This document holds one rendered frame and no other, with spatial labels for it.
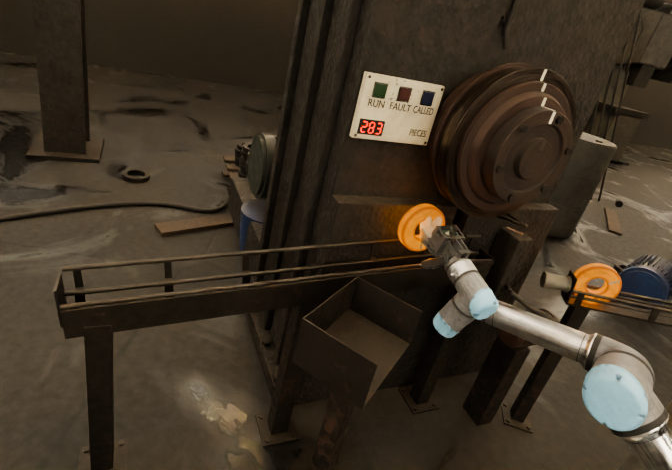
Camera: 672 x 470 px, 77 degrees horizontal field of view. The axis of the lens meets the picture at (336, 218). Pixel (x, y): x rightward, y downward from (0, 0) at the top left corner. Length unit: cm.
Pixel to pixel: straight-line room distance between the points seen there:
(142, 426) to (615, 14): 206
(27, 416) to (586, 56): 217
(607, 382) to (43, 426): 160
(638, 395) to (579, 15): 110
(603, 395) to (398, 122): 83
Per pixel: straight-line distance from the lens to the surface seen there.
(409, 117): 129
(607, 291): 180
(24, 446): 174
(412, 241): 135
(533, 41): 153
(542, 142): 132
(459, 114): 126
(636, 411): 110
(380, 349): 118
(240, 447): 166
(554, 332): 126
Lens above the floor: 136
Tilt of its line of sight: 25 degrees down
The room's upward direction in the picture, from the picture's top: 14 degrees clockwise
